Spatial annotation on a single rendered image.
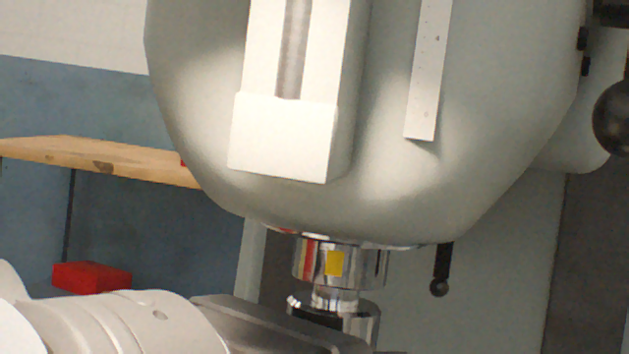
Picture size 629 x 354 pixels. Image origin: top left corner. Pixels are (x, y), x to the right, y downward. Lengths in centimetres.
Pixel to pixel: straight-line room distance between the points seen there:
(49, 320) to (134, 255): 482
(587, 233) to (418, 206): 45
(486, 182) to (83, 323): 17
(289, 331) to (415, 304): 43
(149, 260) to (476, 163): 478
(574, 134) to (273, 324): 21
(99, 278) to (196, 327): 442
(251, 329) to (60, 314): 11
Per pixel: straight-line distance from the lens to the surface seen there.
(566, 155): 63
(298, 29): 41
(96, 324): 42
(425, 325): 93
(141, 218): 520
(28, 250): 548
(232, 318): 52
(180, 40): 48
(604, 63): 63
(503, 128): 46
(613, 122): 41
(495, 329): 92
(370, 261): 53
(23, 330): 38
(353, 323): 53
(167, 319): 44
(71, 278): 498
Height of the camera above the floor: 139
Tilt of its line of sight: 6 degrees down
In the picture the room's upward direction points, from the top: 8 degrees clockwise
